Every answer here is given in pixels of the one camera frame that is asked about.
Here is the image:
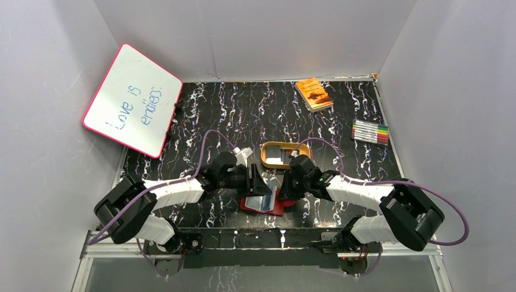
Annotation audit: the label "aluminium frame rail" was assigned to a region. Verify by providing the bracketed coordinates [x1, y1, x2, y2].
[80, 231, 142, 259]

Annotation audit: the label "pack of coloured markers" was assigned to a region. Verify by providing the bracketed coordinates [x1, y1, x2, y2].
[351, 119, 389, 147]

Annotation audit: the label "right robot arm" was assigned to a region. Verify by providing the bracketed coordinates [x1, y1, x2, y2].
[279, 155, 445, 252]

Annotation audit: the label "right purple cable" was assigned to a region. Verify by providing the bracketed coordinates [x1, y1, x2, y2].
[292, 137, 470, 246]

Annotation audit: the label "dark cards in tray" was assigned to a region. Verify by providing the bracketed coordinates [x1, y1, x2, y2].
[265, 145, 293, 165]

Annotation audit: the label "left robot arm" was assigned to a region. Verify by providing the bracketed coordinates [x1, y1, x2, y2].
[94, 149, 273, 253]

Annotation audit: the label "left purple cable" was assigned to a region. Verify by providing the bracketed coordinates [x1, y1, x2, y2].
[88, 130, 239, 279]

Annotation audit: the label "orange book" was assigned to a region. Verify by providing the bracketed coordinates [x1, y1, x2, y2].
[295, 78, 333, 113]

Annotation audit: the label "red card holder wallet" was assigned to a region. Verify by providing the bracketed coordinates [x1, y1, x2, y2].
[239, 186, 296, 217]

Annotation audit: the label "purple cable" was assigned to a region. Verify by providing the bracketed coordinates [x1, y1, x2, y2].
[88, 130, 239, 279]
[292, 137, 470, 246]

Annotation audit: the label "gold oval tray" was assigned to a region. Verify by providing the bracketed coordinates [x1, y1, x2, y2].
[260, 141, 298, 170]

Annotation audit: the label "pink framed whiteboard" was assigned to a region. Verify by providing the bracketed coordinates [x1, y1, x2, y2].
[82, 43, 183, 158]

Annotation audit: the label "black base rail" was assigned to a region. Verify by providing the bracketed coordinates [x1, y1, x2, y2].
[143, 228, 380, 273]

